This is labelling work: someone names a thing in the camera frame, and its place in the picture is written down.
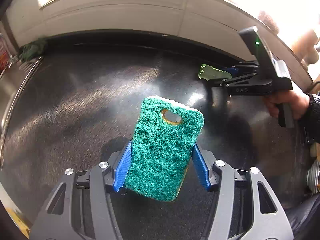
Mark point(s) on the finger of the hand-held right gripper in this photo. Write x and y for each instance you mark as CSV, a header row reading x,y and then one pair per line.
x,y
231,70
237,80

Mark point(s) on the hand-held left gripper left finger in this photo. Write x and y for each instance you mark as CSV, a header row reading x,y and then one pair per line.
x,y
122,170

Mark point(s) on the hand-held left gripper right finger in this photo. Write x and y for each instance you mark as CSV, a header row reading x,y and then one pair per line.
x,y
200,167

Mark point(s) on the olive green cardboard piece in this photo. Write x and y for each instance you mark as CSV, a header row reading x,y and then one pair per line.
x,y
212,72

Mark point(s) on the green scouring sponge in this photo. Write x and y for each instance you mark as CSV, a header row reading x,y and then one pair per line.
x,y
160,150

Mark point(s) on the person's right hand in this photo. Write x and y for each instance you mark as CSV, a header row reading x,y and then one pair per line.
x,y
298,102

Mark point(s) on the jar with brown contents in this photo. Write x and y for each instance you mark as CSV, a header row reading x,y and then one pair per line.
x,y
268,21

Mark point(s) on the brown pot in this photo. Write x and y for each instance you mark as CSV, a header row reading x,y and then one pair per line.
x,y
305,45

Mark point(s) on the round metal item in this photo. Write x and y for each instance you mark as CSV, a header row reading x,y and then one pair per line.
x,y
314,177

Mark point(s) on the person's dark jacket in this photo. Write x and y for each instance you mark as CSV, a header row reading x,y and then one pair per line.
x,y
305,217

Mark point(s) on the yellow plastic item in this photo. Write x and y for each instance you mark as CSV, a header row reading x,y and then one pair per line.
x,y
17,221

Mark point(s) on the stainless steel sink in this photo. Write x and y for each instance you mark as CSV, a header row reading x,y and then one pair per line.
x,y
15,85

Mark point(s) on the dark green cloth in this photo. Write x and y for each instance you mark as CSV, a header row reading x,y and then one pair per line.
x,y
32,50

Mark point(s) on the red printed bottle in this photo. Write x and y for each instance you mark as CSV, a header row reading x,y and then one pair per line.
x,y
3,52

